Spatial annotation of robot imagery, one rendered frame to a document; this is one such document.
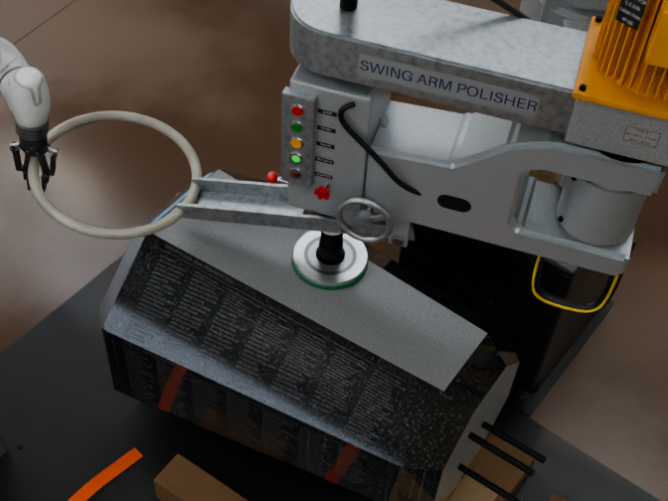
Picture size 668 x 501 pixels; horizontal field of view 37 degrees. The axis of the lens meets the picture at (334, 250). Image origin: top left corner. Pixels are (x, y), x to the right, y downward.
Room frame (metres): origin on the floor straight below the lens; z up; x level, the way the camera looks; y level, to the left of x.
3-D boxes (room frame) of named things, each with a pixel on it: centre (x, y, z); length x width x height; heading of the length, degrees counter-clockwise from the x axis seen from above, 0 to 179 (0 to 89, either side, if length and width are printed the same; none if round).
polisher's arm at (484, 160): (1.76, -0.37, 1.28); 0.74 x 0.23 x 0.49; 76
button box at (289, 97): (1.77, 0.11, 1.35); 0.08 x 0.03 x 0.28; 76
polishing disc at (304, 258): (1.87, 0.01, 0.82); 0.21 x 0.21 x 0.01
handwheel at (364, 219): (1.72, -0.08, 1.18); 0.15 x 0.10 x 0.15; 76
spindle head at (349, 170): (1.85, -0.07, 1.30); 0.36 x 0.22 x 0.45; 76
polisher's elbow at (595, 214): (1.70, -0.63, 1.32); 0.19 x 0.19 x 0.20
